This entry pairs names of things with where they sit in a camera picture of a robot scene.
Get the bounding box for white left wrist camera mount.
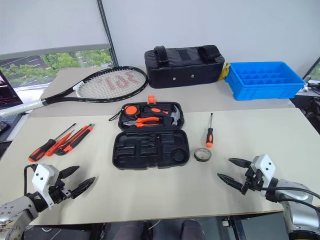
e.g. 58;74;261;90
31;163;61;210

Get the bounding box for black fabric bag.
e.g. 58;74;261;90
144;44;226;89

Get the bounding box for orange utility knife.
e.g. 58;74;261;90
63;123;96;153

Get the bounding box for orange tester screwdriver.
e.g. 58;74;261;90
44;128;76;157

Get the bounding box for Phillips screwdriver orange black handle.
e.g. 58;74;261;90
28;122;77;162

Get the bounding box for dark laptop screen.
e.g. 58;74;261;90
0;69;23;110

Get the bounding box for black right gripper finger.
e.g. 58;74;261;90
228;157;251;169
216;173;245;192

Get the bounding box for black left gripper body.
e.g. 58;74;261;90
48;174;73;205

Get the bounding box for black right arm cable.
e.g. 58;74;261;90
259;186;320;208

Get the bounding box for orange handled pliers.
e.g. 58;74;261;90
122;116;160;128

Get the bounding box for black equipment beside table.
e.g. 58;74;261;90
289;79;320;131

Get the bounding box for black white tennis racket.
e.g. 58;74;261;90
0;65;148;118

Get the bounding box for black tool case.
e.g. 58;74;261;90
112;95;192;171

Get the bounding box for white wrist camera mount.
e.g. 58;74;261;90
31;163;61;210
249;154;276;198

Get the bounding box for white roller blind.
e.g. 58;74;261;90
0;0;111;61

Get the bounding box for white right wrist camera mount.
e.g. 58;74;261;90
249;154;276;198

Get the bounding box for grey window pillar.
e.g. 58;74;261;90
96;0;118;68

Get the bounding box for yellow cloth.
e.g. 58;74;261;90
217;61;231;81

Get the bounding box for dark rounded shape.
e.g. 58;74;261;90
181;218;203;240
117;219;151;240

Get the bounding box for orange black tape measure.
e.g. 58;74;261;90
108;104;138;123

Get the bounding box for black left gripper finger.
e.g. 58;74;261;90
71;176;97;200
59;165;80;180

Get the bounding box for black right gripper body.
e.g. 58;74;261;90
241;166;265;196

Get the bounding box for black electrical tape roll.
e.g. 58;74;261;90
194;147;213;162

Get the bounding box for blue plastic divided crate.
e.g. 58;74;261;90
224;61;306;102

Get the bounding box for black table frame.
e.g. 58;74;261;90
221;212;288;240

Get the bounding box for claw hammer black orange handle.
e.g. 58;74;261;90
143;103;182;127

